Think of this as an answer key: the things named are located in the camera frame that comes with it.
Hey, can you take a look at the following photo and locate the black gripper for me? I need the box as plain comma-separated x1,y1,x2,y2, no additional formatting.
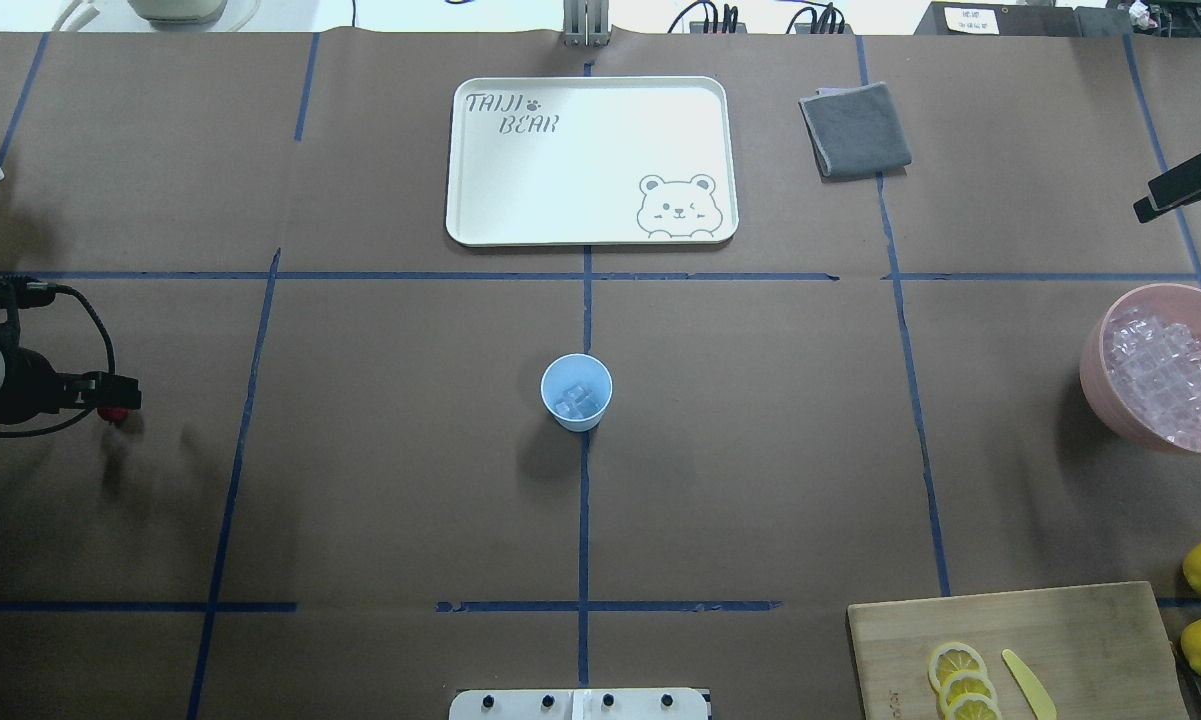
0,348,142,425

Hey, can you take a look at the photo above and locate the clear ice cube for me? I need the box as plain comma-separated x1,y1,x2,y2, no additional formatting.
551,384,601,421

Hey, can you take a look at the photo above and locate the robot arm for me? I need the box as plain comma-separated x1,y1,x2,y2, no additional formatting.
0,346,142,425

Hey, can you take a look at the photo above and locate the pink ice bowl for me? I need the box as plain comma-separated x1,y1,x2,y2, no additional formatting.
1078,283,1201,454

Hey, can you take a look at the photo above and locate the light blue paper cup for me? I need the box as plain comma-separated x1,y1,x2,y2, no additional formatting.
539,354,614,433

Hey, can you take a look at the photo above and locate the red strawberry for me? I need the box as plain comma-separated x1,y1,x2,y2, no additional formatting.
96,406,132,427

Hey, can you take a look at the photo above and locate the grey folded cloth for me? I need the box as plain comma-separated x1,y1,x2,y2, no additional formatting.
797,82,914,181

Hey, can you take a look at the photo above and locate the bamboo cutting board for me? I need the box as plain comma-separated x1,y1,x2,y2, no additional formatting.
847,581,1190,720

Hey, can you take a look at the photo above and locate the lemon slice top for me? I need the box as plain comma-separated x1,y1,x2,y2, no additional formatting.
926,641,987,692

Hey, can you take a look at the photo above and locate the lemon slice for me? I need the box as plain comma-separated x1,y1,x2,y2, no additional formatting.
926,641,987,692
938,670,999,715
944,692,1002,720

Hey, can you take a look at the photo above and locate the white bear tray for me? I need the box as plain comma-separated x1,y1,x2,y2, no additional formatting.
446,76,740,250

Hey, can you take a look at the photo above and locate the yellow plastic knife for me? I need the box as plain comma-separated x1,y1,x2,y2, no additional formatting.
1000,648,1058,720

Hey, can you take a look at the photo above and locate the lemon slice middle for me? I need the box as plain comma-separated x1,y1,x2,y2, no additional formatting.
938,670,999,715

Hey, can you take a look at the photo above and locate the lemon slice bottom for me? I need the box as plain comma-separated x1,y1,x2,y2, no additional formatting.
944,692,1002,720

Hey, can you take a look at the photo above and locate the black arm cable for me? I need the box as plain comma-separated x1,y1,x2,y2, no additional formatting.
0,270,116,439

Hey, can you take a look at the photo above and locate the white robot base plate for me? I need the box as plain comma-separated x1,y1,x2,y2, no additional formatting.
448,686,713,719

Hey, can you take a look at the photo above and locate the grey aluminium post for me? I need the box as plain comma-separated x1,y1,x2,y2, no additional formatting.
562,0,613,47

